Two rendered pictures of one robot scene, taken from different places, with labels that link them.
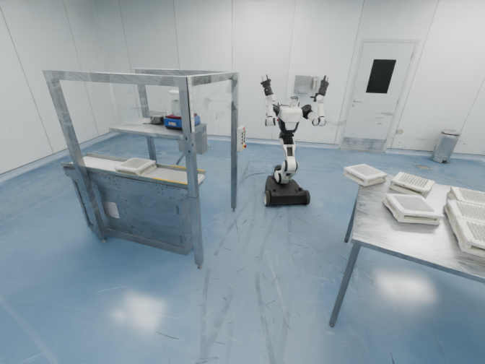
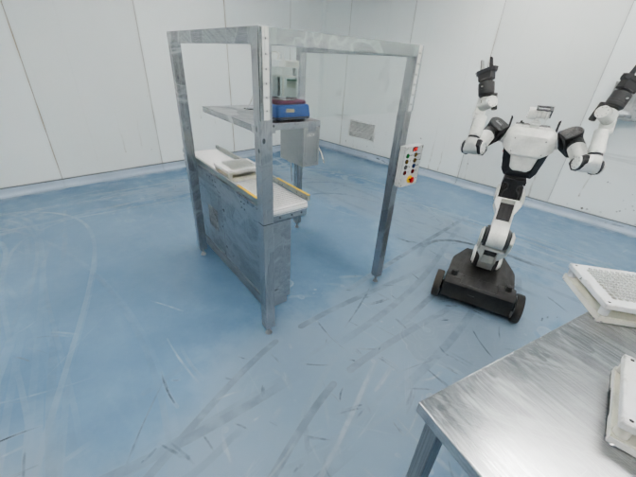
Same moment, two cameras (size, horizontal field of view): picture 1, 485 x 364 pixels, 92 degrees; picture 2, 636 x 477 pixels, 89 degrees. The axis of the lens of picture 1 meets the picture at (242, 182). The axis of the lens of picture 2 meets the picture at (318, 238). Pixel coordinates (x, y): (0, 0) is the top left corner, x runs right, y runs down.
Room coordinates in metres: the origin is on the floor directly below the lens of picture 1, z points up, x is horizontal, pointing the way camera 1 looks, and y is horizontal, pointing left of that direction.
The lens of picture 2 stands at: (0.50, -0.68, 1.51)
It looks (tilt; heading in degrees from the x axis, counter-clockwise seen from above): 29 degrees down; 34
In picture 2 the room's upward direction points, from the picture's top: 4 degrees clockwise
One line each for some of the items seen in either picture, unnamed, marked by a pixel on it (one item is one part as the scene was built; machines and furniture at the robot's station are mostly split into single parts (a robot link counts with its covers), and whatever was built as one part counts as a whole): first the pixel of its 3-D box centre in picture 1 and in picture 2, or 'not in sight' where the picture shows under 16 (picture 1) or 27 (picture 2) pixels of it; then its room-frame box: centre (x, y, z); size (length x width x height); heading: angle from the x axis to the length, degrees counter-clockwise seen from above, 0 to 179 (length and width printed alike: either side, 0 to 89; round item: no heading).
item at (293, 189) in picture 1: (282, 183); (483, 268); (2.93, -0.57, 0.19); 0.64 x 0.52 x 0.33; 6
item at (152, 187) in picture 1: (132, 175); (236, 180); (1.93, 1.02, 0.75); 1.30 x 0.29 x 0.10; 74
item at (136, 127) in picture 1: (159, 128); (257, 116); (1.81, 0.65, 1.22); 0.62 x 0.38 x 0.04; 74
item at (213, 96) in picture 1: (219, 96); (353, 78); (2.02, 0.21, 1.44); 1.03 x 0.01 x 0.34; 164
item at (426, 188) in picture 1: (412, 181); not in sight; (1.66, -1.34, 0.89); 0.25 x 0.24 x 0.02; 135
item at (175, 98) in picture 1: (180, 101); not in sight; (1.81, 0.47, 1.43); 0.15 x 0.15 x 0.19
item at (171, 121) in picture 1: (182, 120); not in sight; (1.81, 0.47, 1.29); 0.21 x 0.20 x 0.09; 164
